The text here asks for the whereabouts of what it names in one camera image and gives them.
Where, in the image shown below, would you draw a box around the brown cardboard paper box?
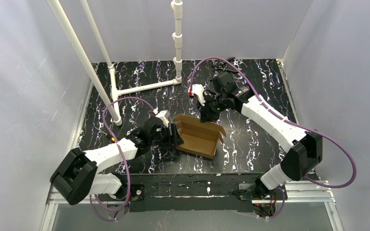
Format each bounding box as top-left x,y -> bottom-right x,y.
172,114 -> 226,160

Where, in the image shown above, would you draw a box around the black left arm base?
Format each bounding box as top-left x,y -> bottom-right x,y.
106,182 -> 145,202

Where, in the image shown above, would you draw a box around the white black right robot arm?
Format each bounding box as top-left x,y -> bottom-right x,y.
189,72 -> 322,194

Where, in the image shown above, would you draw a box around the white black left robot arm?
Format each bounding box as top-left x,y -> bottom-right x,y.
50,116 -> 184,205

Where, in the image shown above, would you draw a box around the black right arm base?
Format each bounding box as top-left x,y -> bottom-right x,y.
230,180 -> 288,219

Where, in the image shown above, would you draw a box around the black pliers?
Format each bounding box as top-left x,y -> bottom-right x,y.
211,57 -> 238,74

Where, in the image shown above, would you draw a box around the yellow black screwdriver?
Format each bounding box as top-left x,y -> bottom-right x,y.
106,133 -> 116,142

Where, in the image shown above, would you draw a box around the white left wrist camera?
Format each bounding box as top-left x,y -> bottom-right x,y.
155,110 -> 170,127

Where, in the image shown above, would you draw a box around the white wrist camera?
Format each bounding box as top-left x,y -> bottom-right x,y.
188,84 -> 205,106
155,110 -> 170,127

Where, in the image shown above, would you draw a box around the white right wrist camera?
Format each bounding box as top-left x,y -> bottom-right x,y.
188,84 -> 205,106

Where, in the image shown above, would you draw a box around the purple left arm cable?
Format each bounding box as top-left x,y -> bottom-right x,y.
89,96 -> 159,222

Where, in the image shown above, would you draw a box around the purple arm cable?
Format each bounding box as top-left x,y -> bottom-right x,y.
189,57 -> 357,220
89,96 -> 159,222

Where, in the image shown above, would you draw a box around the white PVC pipe frame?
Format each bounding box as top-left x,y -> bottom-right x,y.
48,0 -> 184,125

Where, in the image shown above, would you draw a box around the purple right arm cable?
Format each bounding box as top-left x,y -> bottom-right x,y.
189,57 -> 357,220

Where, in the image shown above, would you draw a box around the aluminium rail frame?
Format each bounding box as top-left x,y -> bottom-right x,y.
40,79 -> 336,231

